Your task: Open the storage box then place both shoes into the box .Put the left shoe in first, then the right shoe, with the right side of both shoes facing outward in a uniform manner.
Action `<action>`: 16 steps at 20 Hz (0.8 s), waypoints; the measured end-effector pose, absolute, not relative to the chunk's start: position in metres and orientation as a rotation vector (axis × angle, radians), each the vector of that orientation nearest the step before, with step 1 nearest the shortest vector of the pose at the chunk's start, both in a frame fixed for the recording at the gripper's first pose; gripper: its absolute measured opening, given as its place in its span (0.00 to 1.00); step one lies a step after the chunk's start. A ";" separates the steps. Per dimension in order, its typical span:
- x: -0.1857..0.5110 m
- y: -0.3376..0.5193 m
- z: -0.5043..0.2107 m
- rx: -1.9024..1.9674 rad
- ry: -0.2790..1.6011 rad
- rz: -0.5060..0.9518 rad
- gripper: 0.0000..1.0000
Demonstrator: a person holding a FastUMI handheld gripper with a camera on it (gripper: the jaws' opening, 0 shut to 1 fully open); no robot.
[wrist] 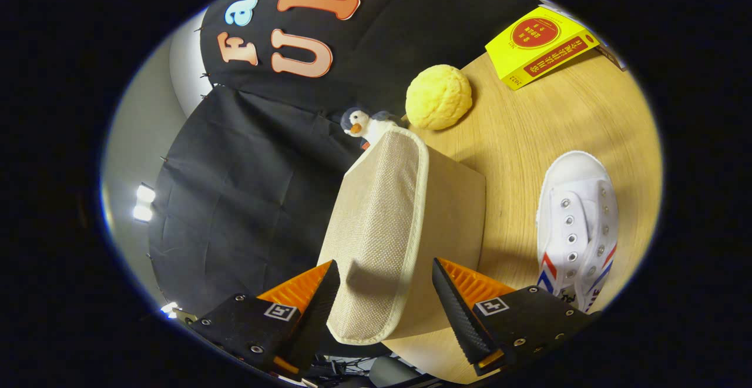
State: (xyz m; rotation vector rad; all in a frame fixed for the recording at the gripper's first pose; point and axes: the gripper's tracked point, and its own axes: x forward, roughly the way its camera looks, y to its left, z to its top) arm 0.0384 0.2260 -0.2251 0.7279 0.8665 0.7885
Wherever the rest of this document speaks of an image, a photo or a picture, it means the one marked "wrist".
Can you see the yellow round plush bread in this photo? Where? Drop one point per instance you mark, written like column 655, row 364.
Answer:
column 437, row 97

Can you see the penguin plush toy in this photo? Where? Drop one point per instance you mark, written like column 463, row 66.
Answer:
column 358, row 123

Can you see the yellow book with red label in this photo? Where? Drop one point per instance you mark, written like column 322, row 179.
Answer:
column 529, row 47

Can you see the white paperback book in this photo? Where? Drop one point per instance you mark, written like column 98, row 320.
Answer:
column 611, row 57

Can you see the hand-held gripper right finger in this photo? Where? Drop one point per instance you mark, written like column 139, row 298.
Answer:
column 455, row 308

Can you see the white canvas shoe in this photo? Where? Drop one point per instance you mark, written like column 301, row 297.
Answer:
column 578, row 176

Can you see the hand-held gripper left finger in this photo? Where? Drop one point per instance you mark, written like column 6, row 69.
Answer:
column 314, row 311

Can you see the beige fabric storage box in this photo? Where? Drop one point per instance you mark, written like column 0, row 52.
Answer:
column 382, row 217

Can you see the white light fixture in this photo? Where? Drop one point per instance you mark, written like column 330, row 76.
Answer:
column 144, row 194

